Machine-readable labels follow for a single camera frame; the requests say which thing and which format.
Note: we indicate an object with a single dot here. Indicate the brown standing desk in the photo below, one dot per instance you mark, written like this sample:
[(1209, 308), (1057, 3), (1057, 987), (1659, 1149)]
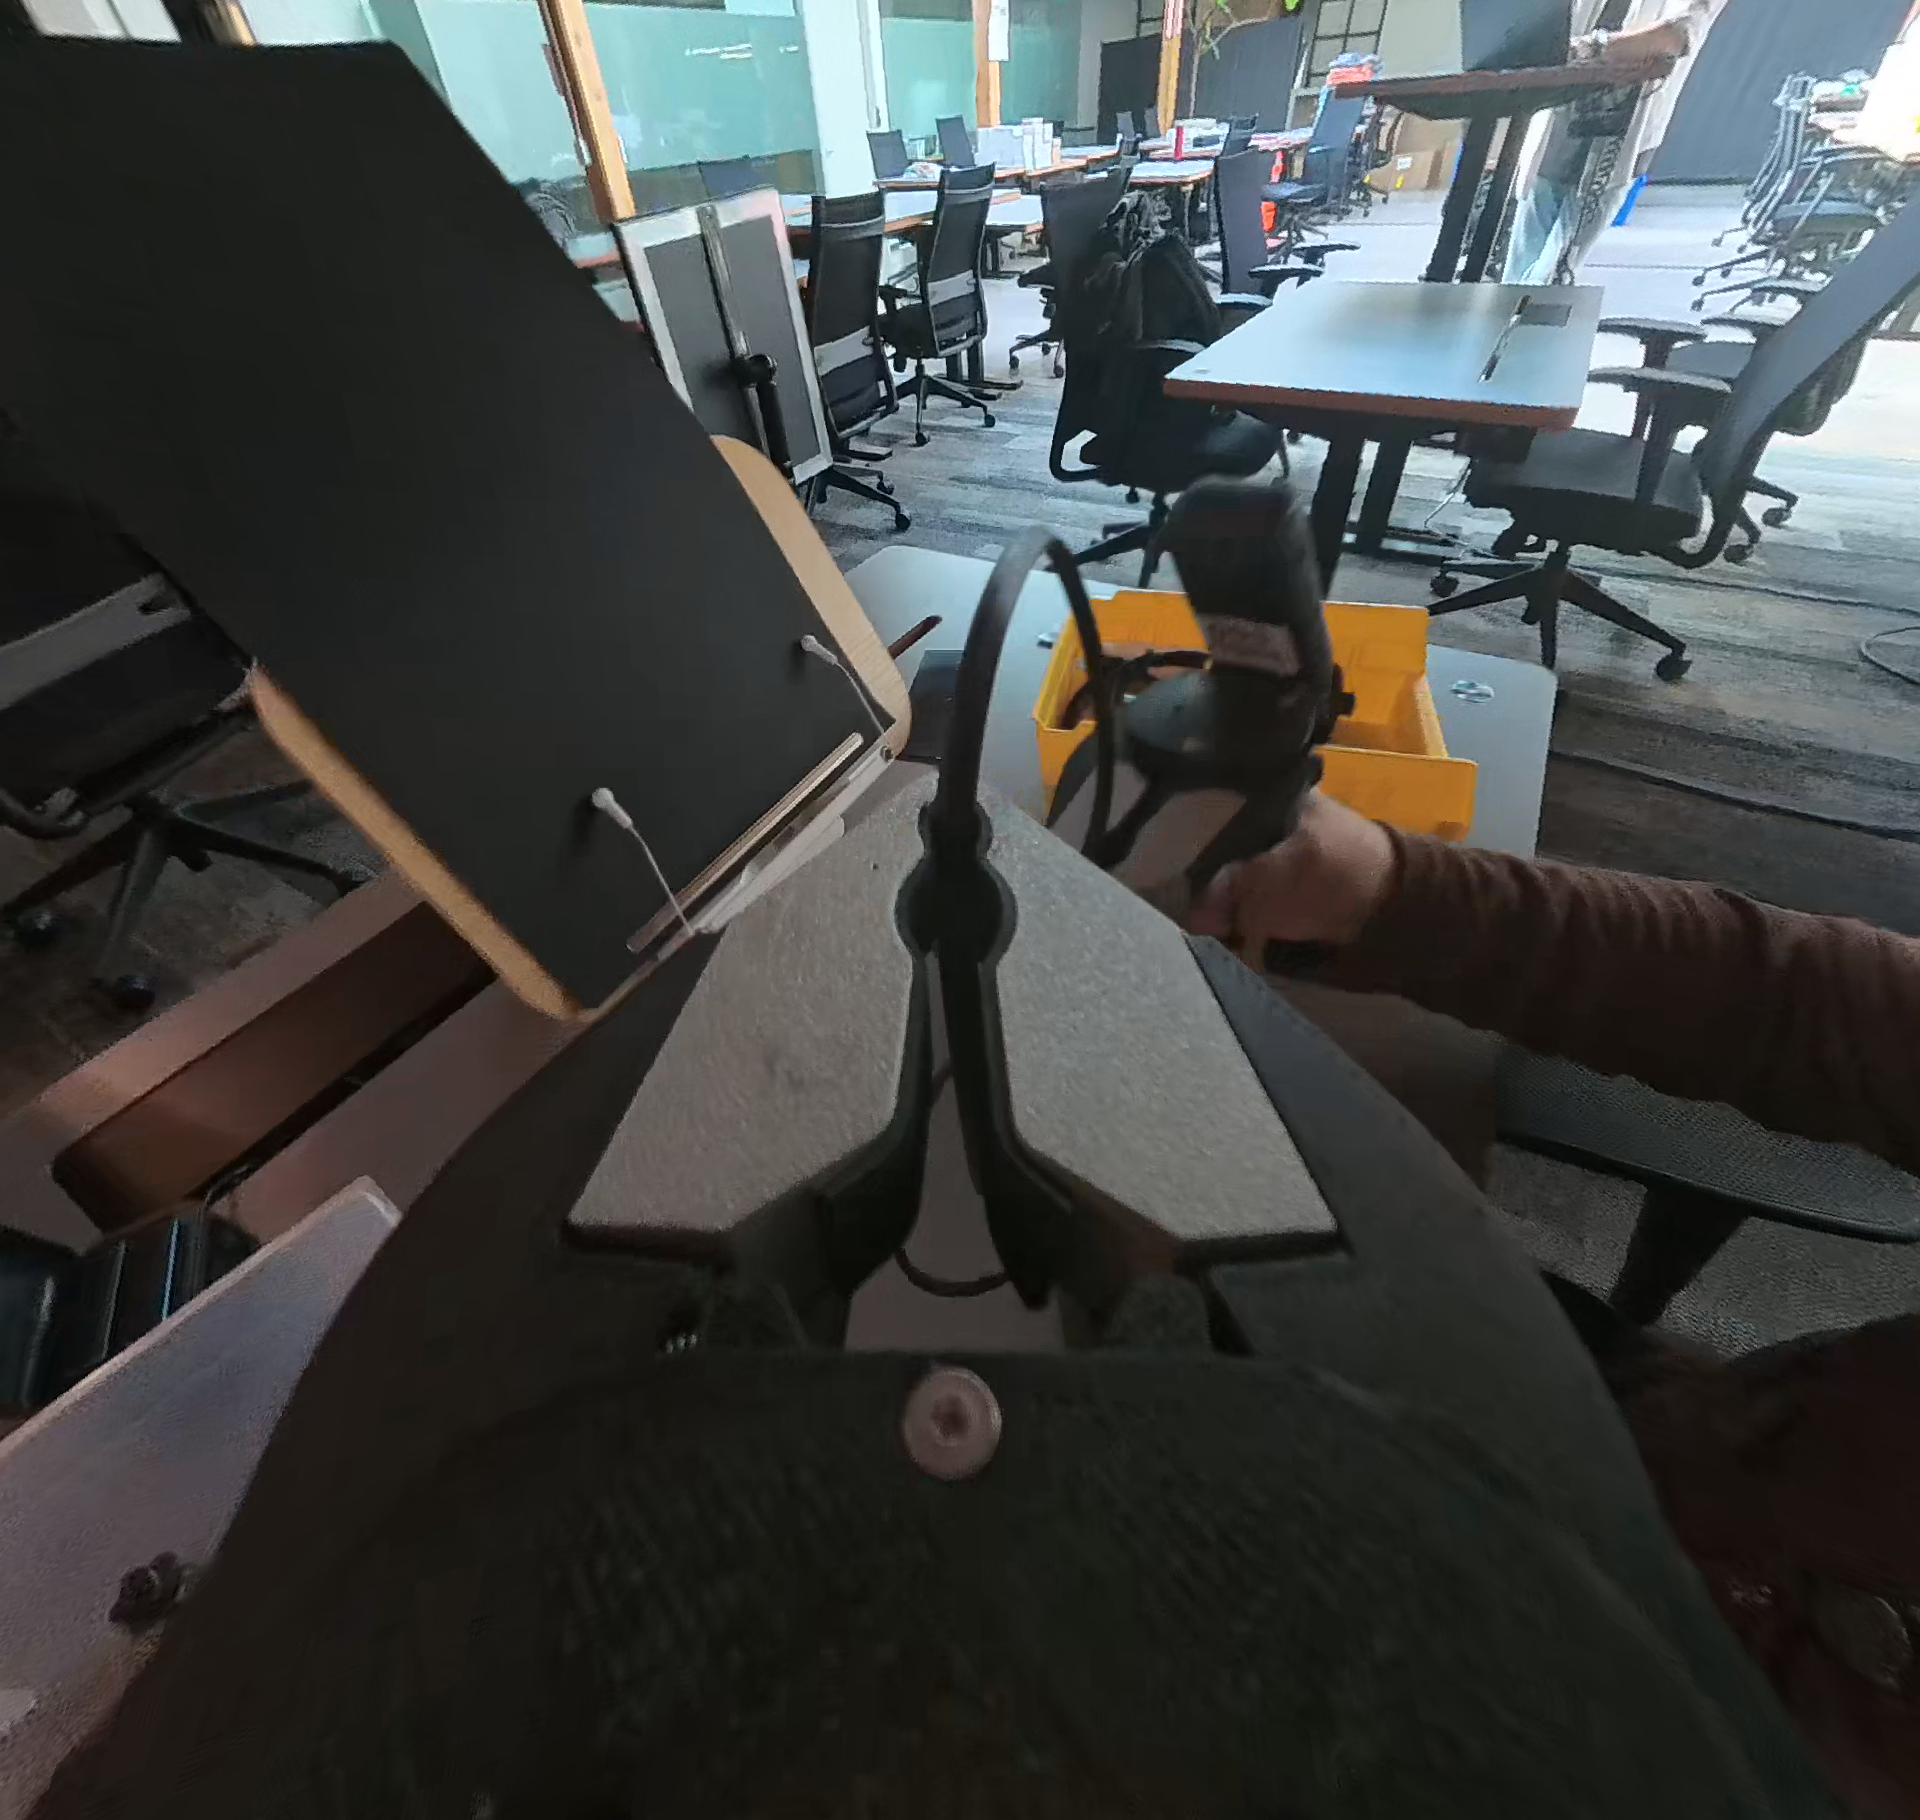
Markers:
[(1499, 89)]

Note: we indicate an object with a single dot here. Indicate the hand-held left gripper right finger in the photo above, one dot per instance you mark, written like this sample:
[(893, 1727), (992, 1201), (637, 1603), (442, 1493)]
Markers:
[(1141, 1085)]

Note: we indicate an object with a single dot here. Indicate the yellow plastic bin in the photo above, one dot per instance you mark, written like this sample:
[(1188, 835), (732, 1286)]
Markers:
[(1410, 740)]

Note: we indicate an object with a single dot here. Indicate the person's right forearm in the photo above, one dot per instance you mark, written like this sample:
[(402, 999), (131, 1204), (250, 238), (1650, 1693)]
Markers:
[(1650, 979)]

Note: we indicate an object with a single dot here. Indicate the black mesh office chair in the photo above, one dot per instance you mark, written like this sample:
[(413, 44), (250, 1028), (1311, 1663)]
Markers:
[(1621, 484), (847, 320), (1141, 335), (946, 290)]

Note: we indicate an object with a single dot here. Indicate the black chair armrest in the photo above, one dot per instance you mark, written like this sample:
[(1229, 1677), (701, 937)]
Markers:
[(1726, 1160)]

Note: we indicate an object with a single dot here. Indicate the person's right hand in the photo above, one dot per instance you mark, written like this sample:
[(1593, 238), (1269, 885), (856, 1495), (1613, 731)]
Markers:
[(1321, 874)]

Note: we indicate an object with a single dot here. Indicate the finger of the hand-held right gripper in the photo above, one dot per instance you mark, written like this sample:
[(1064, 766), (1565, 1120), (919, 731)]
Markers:
[(1178, 838)]

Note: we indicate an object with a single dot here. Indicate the black board with wooden edge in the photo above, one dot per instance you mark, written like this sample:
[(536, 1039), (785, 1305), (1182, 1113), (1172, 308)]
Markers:
[(420, 470)]

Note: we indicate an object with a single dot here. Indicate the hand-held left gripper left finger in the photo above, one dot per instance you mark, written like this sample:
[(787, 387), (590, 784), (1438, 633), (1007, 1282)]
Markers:
[(779, 1069)]

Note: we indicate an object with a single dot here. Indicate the white framed board stand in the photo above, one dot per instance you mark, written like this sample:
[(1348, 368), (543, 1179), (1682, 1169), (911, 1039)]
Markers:
[(720, 320)]

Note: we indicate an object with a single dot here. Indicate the black laptop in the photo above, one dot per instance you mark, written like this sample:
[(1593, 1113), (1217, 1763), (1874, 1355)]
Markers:
[(1516, 27)]

